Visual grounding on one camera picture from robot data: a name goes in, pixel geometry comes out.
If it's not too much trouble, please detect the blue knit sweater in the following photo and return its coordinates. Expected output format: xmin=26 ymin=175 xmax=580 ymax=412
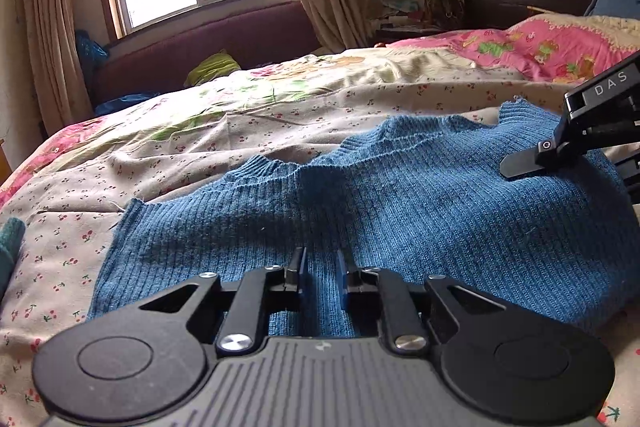
xmin=89 ymin=100 xmax=639 ymax=336

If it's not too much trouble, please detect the blue pillow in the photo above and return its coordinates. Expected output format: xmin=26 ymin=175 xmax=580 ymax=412
xmin=585 ymin=0 xmax=640 ymax=20

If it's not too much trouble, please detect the pink floral quilt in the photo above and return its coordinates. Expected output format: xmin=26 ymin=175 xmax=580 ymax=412
xmin=1 ymin=14 xmax=639 ymax=215

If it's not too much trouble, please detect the cherry print bed sheet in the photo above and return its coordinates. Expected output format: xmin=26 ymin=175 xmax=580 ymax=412
xmin=1 ymin=70 xmax=639 ymax=426

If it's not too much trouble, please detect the cluttered nightstand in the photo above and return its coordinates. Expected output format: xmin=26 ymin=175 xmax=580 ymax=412
xmin=370 ymin=0 xmax=464 ymax=46

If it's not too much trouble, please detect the yellow-green cloth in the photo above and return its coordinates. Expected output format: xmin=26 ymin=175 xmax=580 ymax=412
xmin=183 ymin=50 xmax=241 ymax=88

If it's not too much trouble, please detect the blue cloth on sofa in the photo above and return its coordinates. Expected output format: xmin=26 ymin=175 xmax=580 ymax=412
xmin=94 ymin=92 xmax=157 ymax=117

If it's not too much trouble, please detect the maroon sofa bench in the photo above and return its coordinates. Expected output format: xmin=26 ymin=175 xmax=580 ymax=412
xmin=90 ymin=2 xmax=320 ymax=105

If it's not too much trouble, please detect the teal folded garment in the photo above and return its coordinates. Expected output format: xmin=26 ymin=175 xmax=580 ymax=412
xmin=0 ymin=217 xmax=26 ymax=299

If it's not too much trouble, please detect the beige left curtain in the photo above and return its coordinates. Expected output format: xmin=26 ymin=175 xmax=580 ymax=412
xmin=24 ymin=0 xmax=92 ymax=134

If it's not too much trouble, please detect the dark blue cloth by window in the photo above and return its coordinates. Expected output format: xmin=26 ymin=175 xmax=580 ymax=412
xmin=75 ymin=29 xmax=110 ymax=80

